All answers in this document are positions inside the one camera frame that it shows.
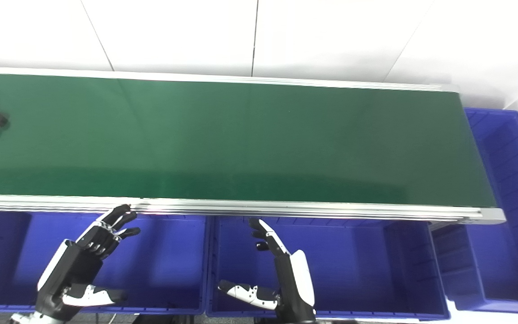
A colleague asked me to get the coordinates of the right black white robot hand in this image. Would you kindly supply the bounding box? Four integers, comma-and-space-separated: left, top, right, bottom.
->
218, 218, 317, 324

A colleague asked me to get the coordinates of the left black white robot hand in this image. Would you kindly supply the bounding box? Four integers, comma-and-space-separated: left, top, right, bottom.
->
36, 204, 142, 322

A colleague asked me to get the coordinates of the blue plastic bin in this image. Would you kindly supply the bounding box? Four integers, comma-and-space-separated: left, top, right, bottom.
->
0, 210, 209, 315
432, 107, 518, 315
205, 216, 451, 321

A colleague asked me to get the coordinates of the green conveyor belt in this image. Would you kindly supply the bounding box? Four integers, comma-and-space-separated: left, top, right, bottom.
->
0, 72, 498, 208

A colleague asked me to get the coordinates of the aluminium conveyor side rail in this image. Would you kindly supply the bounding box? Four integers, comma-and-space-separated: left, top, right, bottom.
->
0, 194, 507, 225
0, 67, 461, 93

